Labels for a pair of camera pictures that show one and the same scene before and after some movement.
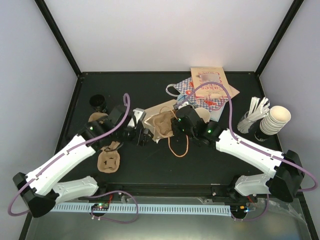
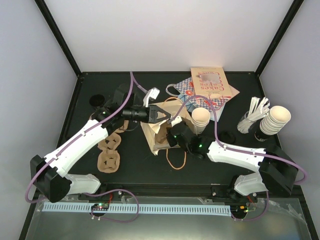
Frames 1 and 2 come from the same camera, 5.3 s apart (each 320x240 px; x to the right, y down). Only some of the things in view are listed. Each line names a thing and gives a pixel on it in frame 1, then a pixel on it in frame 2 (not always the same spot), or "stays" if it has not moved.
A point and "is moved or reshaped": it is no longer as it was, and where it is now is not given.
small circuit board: [100, 207] stays
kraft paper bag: [158, 119] is moved or reshaped
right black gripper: [176, 130] -> [171, 142]
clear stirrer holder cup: [244, 125] stays
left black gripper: [137, 140] -> [153, 110]
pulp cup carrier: [108, 158] stays
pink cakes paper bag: [202, 75] stays
